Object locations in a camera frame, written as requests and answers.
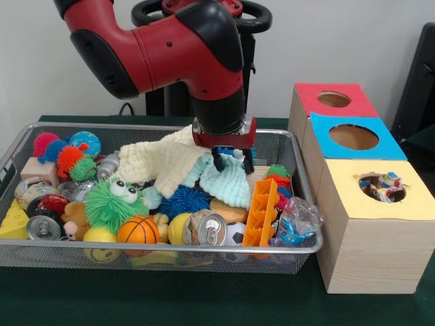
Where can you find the green spiky ball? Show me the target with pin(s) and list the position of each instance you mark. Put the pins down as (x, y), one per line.
(112, 207)

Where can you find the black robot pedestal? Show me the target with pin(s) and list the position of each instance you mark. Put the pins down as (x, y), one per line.
(255, 20)

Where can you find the orange plastic gear toy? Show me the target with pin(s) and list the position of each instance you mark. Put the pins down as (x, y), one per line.
(262, 214)

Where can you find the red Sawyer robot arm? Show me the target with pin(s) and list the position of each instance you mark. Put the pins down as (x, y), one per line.
(170, 54)

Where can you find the small soccer ball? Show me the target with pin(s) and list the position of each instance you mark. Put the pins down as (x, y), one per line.
(236, 234)

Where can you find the yellow wedge block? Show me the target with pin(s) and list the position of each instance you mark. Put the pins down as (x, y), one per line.
(13, 223)

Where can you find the mint green waffle cloth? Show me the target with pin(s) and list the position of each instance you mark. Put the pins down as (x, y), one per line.
(231, 187)

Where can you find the clear plastic packet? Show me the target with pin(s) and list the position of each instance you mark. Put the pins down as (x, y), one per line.
(299, 221)

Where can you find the wooden three-hole box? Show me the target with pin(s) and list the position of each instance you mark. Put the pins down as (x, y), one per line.
(374, 251)

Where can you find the black panel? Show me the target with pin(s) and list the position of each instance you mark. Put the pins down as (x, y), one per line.
(418, 88)

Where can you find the small orange basketball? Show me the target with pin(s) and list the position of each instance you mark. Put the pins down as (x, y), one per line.
(138, 231)

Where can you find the white colourful spotted cloth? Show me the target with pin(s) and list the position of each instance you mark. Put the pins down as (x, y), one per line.
(384, 187)

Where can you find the clear mesh bin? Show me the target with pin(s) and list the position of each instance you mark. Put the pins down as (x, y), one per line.
(41, 255)

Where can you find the round wooden disc toy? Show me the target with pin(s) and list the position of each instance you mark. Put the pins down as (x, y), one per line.
(228, 214)

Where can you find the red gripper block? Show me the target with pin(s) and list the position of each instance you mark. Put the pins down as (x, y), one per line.
(224, 138)

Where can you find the small brown teddy bear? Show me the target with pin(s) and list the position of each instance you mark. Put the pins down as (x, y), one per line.
(75, 217)

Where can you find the yellow ball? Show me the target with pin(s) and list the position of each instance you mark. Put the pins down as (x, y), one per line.
(98, 235)

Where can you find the cream waffle cloth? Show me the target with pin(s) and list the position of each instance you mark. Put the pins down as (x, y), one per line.
(163, 159)

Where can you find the silver drink can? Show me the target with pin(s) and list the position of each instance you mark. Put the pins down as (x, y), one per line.
(209, 229)

